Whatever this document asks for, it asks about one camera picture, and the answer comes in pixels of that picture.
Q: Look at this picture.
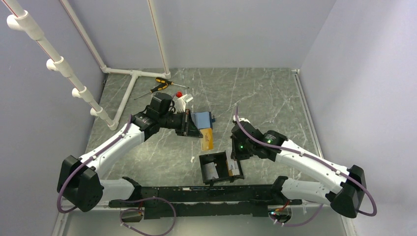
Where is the black plastic card tray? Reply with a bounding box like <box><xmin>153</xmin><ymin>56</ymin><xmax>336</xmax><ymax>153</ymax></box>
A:
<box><xmin>199</xmin><ymin>151</ymin><xmax>245</xmax><ymax>186</ymax></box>

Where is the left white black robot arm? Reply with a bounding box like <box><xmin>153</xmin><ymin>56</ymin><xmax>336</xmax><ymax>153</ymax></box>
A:
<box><xmin>57</xmin><ymin>92</ymin><xmax>203</xmax><ymax>213</ymax></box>

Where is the white card stack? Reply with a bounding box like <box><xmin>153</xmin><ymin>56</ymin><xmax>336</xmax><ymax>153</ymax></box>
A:
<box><xmin>227</xmin><ymin>159</ymin><xmax>240</xmax><ymax>176</ymax></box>

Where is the aluminium rail frame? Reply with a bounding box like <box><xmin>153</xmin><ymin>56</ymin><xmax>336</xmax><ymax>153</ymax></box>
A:
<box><xmin>57</xmin><ymin>68</ymin><xmax>356</xmax><ymax>219</ymax></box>

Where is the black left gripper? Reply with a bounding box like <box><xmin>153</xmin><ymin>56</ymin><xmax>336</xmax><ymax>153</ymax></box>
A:
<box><xmin>159</xmin><ymin>109</ymin><xmax>203</xmax><ymax>138</ymax></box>

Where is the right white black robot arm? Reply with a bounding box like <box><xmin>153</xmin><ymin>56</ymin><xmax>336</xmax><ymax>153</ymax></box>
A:
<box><xmin>231</xmin><ymin>120</ymin><xmax>367</xmax><ymax>218</ymax></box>

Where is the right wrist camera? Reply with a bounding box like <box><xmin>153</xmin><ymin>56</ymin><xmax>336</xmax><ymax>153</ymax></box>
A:
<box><xmin>233</xmin><ymin>116</ymin><xmax>250</xmax><ymax>126</ymax></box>

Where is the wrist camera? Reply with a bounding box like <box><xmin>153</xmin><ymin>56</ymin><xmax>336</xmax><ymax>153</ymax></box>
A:
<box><xmin>174</xmin><ymin>91</ymin><xmax>193</xmax><ymax>112</ymax></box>
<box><xmin>233</xmin><ymin>116</ymin><xmax>250</xmax><ymax>126</ymax></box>

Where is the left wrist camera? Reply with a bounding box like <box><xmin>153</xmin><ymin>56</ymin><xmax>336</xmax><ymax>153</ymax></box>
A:
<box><xmin>174</xmin><ymin>91</ymin><xmax>193</xmax><ymax>112</ymax></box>

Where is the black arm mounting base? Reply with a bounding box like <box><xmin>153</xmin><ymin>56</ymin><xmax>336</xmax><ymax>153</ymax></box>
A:
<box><xmin>109</xmin><ymin>184</ymin><xmax>302</xmax><ymax>219</ymax></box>

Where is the white pvc pipe frame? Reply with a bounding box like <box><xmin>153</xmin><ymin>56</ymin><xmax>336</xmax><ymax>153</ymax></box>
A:
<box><xmin>2</xmin><ymin>0</ymin><xmax>171</xmax><ymax>130</ymax></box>

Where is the blue leather card holder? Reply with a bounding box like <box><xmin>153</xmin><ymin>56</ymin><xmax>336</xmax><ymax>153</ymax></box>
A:
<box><xmin>191</xmin><ymin>112</ymin><xmax>216</xmax><ymax>130</ymax></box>

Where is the yellow black screwdriver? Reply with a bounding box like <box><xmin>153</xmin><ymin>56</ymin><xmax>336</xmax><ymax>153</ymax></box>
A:
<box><xmin>134</xmin><ymin>83</ymin><xmax>169</xmax><ymax>100</ymax></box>
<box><xmin>155</xmin><ymin>77</ymin><xmax>189</xmax><ymax>89</ymax></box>

